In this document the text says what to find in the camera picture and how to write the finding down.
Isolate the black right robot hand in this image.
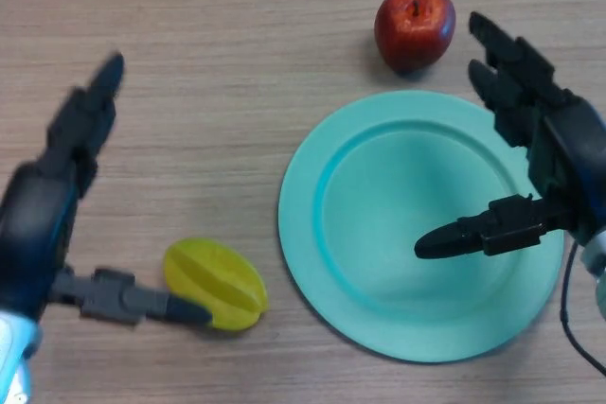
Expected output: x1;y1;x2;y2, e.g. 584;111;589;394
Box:
414;10;606;261

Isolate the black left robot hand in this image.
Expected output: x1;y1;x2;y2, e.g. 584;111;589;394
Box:
0;51;213;328

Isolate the yellow starfruit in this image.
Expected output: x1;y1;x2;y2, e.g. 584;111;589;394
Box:
162;237;270;332

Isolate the green round plate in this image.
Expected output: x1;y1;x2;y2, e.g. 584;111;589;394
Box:
277;90;566;363

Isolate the red apple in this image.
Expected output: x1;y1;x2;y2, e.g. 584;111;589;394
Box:
373;0;457;74

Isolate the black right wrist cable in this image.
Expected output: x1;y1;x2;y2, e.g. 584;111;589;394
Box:
560;240;606;376

